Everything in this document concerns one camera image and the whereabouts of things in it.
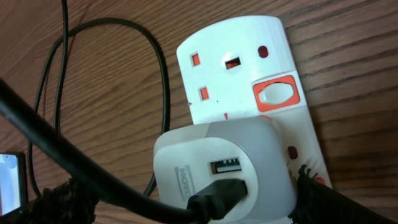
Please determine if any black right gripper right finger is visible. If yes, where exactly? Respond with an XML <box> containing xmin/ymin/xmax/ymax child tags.
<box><xmin>289</xmin><ymin>164</ymin><xmax>395</xmax><ymax>224</ymax></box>

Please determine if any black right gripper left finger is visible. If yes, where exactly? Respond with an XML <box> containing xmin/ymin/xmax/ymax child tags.
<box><xmin>1</xmin><ymin>177</ymin><xmax>99</xmax><ymax>224</ymax></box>

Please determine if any Samsung Galaxy S24+ smartphone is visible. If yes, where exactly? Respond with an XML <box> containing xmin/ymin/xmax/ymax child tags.
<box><xmin>1</xmin><ymin>152</ymin><xmax>29</xmax><ymax>216</ymax></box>

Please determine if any black USB charging cable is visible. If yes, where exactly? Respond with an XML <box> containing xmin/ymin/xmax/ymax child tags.
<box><xmin>0</xmin><ymin>0</ymin><xmax>249</xmax><ymax>224</ymax></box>

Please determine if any white charger plug adapter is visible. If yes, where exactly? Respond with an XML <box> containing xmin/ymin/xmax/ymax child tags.
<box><xmin>154</xmin><ymin>116</ymin><xmax>297</xmax><ymax>223</ymax></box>

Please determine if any white power strip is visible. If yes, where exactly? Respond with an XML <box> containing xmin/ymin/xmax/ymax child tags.
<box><xmin>176</xmin><ymin>15</ymin><xmax>331</xmax><ymax>186</ymax></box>

